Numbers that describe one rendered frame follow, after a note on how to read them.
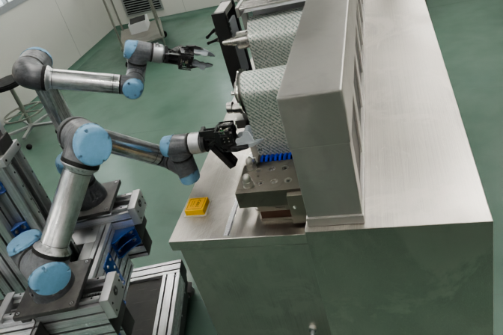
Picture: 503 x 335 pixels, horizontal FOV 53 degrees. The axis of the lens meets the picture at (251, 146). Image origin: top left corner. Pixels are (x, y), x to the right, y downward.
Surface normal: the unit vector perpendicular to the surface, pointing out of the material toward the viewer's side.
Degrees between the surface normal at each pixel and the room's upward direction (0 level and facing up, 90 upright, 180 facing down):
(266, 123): 90
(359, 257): 90
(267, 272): 90
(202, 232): 0
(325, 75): 0
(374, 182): 0
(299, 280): 90
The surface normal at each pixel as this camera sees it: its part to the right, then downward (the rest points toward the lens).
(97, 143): 0.67, 0.13
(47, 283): 0.58, 0.38
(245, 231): -0.25, -0.83
